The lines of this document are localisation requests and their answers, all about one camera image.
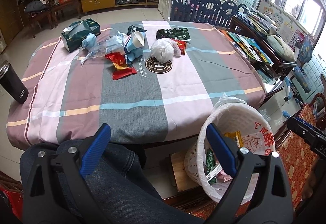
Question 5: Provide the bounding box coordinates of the red snack wrapper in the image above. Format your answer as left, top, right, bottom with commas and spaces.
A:
105, 52, 137, 80

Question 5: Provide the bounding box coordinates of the clear plastic bag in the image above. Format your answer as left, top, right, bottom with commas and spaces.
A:
80, 32, 127, 65

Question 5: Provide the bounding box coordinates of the white paper cup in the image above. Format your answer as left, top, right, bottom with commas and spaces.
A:
124, 31, 145, 54

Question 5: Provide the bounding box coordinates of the green wafer snack bag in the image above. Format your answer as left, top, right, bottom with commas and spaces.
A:
206, 149, 216, 175

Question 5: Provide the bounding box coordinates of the yellow snack bag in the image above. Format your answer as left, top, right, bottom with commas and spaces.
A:
224, 131, 244, 148

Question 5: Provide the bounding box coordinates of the pink plastic bag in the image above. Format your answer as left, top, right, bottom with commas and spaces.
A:
217, 170, 232, 183

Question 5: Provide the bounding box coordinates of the white blue toothpaste box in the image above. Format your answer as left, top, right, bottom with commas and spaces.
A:
206, 164, 223, 181

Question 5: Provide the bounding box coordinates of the white trash basket with liner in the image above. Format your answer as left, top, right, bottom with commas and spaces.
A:
184, 95, 276, 202

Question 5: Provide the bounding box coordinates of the person's leg in jeans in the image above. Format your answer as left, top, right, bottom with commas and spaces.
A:
19, 139, 205, 224

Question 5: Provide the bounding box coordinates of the blue child chair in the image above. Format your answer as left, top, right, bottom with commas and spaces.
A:
283, 35, 313, 102

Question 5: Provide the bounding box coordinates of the plaid tablecloth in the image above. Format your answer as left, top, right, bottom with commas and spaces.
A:
6, 21, 266, 150

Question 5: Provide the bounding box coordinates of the grey green cushion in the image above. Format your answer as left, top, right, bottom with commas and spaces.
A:
266, 34, 294, 62

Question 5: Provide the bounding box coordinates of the light blue crumpled tissue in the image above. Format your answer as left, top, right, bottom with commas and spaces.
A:
81, 33, 97, 51

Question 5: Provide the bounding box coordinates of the colourful picture book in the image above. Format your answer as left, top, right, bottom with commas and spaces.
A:
227, 31, 273, 66

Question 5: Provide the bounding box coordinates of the black travel mug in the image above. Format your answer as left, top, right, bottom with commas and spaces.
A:
0, 60, 29, 104

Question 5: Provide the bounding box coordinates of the dark wooden side table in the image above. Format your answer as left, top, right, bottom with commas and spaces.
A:
216, 16, 297, 105

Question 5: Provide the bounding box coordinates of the green tissue box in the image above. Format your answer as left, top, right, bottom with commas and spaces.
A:
61, 19, 101, 53

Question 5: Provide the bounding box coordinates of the red cigarette box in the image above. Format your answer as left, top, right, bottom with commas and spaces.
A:
171, 39, 186, 57

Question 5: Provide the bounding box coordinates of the white remote control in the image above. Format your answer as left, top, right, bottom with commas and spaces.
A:
236, 34, 262, 62

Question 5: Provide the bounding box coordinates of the white crumpled plastic bag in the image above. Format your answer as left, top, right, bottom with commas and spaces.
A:
150, 38, 181, 63

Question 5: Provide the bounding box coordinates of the small dark green wrapper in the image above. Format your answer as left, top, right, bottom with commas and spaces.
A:
127, 25, 146, 36

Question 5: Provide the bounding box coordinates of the dark green foil wrapper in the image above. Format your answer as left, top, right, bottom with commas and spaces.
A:
156, 27, 191, 42

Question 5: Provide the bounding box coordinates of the stack of books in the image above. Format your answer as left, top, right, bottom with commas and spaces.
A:
236, 5, 276, 36

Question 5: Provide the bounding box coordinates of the wooden chair with bag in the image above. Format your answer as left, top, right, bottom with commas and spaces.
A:
18, 0, 56, 38

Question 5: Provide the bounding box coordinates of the blue baby playpen fence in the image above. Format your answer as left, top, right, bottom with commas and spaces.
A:
158, 0, 250, 28

